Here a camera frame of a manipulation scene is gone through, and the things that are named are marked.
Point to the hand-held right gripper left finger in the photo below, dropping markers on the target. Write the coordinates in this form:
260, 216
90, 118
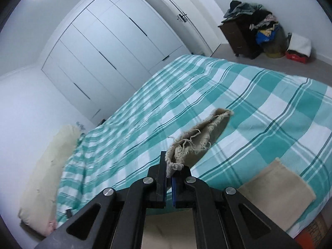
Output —
161, 184

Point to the white wardrobe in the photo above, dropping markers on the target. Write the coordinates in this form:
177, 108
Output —
109, 39

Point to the green plaid bed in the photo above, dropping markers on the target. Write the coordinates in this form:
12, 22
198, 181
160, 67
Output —
259, 96

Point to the white door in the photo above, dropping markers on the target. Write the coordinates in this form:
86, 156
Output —
186, 7

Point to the red box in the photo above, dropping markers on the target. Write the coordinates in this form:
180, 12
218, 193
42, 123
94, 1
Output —
297, 57

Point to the pink cloth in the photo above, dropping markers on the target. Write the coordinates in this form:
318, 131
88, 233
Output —
52, 224

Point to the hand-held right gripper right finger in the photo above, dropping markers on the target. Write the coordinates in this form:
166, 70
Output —
175, 189

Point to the cream padded headboard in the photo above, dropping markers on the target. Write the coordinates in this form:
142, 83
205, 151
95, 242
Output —
46, 176

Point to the white bag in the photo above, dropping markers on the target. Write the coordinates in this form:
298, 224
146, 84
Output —
299, 44

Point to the olive laundry basket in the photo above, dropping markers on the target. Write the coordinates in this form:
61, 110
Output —
275, 48

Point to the pile of clothes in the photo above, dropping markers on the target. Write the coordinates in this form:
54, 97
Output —
256, 18

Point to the khaki pants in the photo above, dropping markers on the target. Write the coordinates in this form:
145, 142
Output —
207, 128

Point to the dark wooden cabinet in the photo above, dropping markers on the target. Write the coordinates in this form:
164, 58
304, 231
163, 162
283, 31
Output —
237, 39

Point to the wall socket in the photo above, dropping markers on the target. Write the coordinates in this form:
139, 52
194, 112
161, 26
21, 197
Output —
81, 125

